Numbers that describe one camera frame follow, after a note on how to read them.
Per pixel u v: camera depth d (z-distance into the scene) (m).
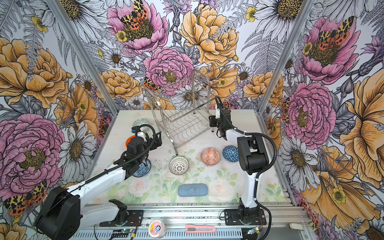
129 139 0.99
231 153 0.97
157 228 0.63
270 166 0.50
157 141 0.81
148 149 0.62
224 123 0.81
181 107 1.24
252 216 0.68
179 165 0.92
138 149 0.64
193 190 0.80
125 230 0.71
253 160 0.55
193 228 0.71
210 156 0.94
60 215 0.40
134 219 0.73
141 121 1.11
